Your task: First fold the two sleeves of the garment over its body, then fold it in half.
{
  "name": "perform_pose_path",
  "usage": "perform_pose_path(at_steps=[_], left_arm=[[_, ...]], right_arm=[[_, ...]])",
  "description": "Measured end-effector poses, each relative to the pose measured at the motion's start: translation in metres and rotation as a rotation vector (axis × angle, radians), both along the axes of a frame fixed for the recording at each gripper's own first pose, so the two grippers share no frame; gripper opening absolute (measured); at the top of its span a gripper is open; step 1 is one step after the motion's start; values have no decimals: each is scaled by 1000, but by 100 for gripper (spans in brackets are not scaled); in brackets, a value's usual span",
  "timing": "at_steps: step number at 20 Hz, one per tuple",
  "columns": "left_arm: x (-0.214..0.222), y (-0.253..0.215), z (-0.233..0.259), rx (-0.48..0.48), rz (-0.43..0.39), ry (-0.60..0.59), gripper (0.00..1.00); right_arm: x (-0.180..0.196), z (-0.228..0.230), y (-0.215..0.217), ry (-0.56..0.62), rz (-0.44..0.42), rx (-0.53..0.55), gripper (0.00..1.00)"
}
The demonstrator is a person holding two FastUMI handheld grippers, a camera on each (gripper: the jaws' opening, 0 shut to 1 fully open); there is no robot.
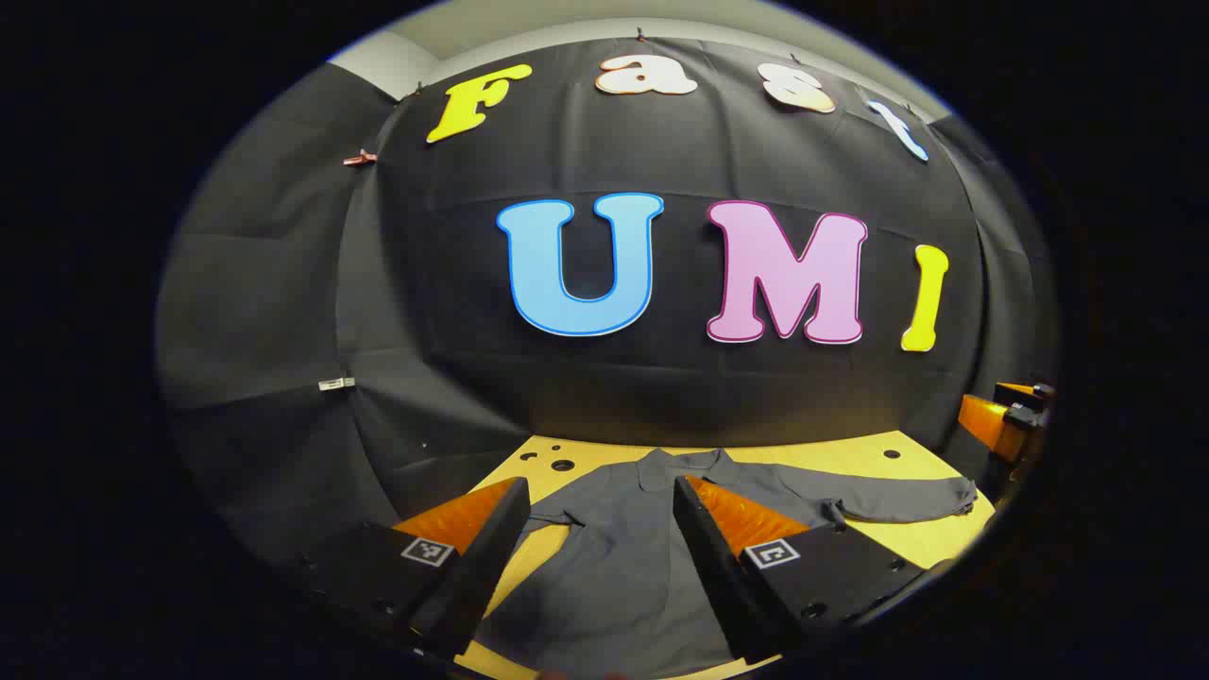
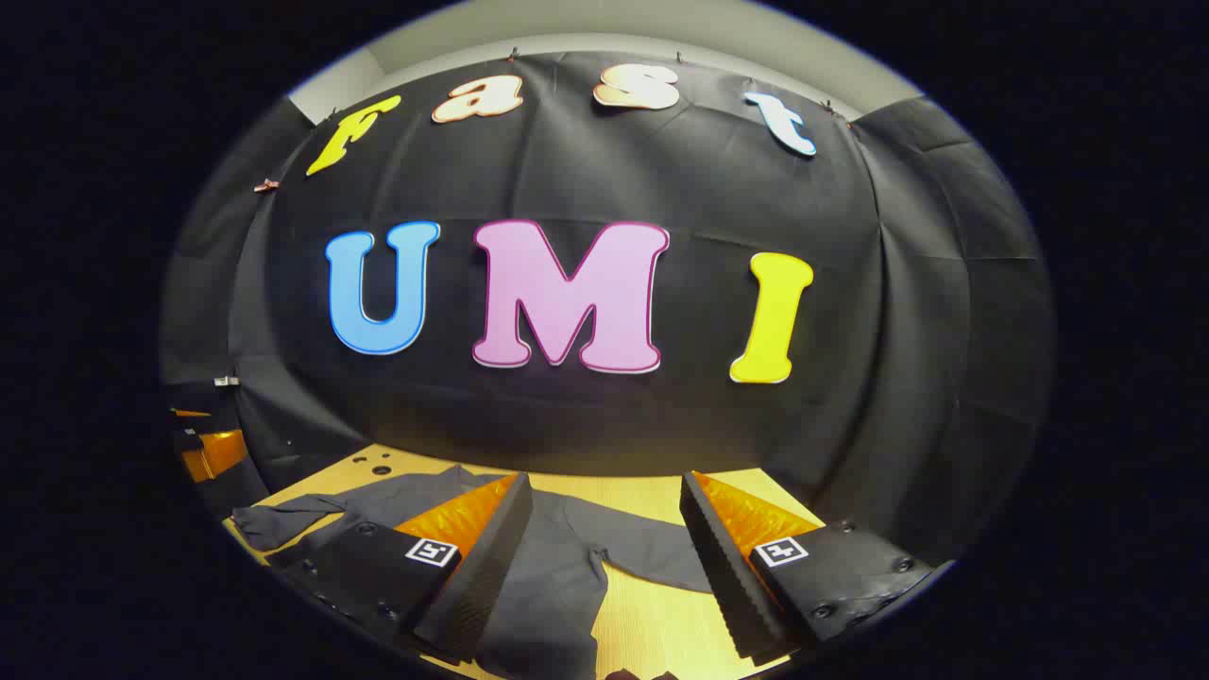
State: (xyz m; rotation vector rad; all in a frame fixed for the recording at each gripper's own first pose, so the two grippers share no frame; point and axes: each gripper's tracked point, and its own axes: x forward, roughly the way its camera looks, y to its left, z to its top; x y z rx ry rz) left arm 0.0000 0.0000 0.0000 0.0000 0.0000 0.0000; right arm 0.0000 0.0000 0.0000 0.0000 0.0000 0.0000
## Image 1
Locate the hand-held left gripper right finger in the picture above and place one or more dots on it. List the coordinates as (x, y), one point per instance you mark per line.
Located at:
(708, 567)

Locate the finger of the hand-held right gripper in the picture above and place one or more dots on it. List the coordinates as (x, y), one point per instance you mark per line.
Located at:
(1025, 392)
(987, 425)

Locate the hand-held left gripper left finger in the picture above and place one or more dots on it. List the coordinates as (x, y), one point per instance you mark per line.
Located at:
(491, 557)

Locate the grey button shirt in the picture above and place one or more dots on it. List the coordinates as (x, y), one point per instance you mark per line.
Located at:
(614, 567)

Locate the silver metal clip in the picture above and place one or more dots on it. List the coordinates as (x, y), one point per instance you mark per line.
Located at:
(336, 383)

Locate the black backdrop cloth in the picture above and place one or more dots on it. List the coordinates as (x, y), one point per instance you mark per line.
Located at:
(453, 283)

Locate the red clip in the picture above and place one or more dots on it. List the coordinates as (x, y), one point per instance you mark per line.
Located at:
(361, 158)

